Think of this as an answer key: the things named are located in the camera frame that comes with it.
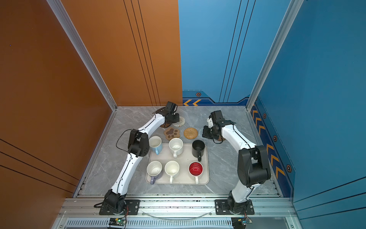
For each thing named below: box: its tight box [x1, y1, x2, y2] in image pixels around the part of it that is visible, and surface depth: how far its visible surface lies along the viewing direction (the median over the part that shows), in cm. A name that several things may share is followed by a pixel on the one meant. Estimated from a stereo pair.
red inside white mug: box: [188, 161, 204, 185], surface depth 82 cm
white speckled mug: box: [168, 137, 184, 159], surface depth 91 cm
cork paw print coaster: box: [163, 126, 181, 141], surface depth 105 cm
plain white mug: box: [164, 160, 180, 184], surface depth 81 cm
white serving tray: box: [145, 143, 210, 186], surface depth 85 cm
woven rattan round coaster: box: [183, 127, 199, 140], surface depth 105 cm
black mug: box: [191, 139, 206, 163], surface depth 90 cm
